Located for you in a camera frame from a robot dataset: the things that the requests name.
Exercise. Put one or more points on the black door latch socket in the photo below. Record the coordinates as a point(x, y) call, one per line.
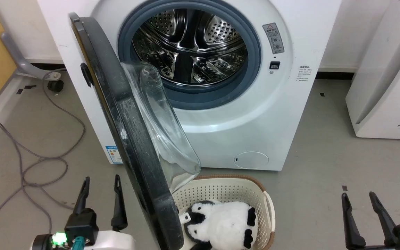
point(274, 65)

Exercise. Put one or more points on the cream perforated laundry basket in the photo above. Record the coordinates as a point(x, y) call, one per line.
point(221, 189)

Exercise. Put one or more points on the white front-load washing machine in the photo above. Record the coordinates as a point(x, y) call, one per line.
point(255, 114)

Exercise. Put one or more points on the black round glass washer door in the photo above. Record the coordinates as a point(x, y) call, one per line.
point(134, 139)

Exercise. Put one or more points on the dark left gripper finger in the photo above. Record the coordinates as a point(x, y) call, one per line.
point(119, 208)
point(81, 225)

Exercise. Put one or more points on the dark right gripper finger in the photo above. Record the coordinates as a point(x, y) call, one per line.
point(389, 229)
point(352, 229)

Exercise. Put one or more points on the grey rubber door gasket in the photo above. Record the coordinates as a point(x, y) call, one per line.
point(252, 66)

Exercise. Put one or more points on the black caster wheel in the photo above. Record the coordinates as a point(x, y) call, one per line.
point(55, 86)

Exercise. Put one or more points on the white appliance with grey stripe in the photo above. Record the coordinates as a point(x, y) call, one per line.
point(391, 86)

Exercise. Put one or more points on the stainless steel washer drum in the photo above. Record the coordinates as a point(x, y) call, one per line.
point(193, 41)

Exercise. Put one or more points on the grey bent pipe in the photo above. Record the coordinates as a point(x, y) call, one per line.
point(23, 64)

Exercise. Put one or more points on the black white plush penguin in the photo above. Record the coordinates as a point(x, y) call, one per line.
point(222, 225)

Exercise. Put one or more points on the grey warning sticker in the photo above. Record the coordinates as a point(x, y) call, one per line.
point(273, 38)

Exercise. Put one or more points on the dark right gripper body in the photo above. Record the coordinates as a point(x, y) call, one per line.
point(373, 248)

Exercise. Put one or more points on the white text label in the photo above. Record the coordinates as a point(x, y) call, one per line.
point(304, 73)

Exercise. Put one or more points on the blue energy label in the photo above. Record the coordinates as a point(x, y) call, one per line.
point(114, 155)

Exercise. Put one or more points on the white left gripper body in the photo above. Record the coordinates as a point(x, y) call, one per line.
point(116, 242)

